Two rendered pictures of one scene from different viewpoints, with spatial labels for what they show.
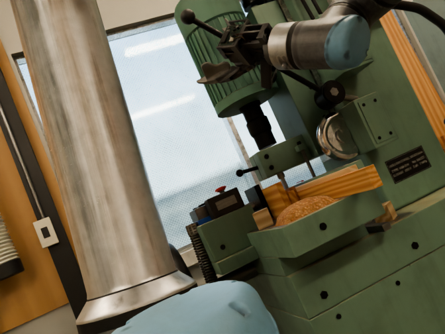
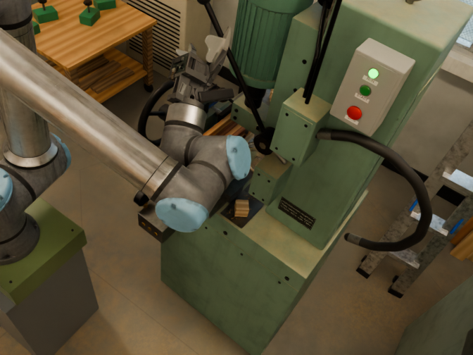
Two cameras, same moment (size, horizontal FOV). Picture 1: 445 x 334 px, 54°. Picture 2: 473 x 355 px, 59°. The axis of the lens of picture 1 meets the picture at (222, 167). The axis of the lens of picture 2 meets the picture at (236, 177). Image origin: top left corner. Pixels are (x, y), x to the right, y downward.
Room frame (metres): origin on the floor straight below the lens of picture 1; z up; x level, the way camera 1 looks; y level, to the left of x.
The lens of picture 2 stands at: (0.42, -0.81, 1.89)
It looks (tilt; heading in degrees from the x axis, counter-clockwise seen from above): 50 degrees down; 44
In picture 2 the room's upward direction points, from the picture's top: 13 degrees clockwise
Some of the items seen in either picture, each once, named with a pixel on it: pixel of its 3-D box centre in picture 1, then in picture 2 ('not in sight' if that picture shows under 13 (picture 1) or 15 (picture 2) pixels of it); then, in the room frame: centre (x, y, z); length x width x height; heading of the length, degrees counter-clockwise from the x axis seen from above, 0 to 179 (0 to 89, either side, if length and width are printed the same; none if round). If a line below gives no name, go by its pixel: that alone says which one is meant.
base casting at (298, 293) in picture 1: (357, 240); (265, 190); (1.16, -0.25, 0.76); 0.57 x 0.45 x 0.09; 106
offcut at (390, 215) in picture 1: (383, 213); (241, 208); (1.00, -0.29, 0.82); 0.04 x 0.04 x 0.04; 56
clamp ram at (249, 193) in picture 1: (247, 208); (219, 114); (1.10, -0.02, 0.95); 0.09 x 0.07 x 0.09; 16
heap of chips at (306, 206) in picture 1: (302, 207); not in sight; (0.87, -0.11, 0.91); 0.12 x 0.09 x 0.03; 106
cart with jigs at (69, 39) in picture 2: not in sight; (83, 52); (1.13, 1.34, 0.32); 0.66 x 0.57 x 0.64; 19
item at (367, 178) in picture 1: (302, 198); not in sight; (1.06, -0.15, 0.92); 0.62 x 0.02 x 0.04; 16
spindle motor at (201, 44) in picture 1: (225, 52); (271, 18); (1.12, -0.13, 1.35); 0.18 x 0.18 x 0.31
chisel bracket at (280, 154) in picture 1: (282, 160); (255, 118); (1.12, -0.15, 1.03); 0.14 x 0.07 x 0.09; 106
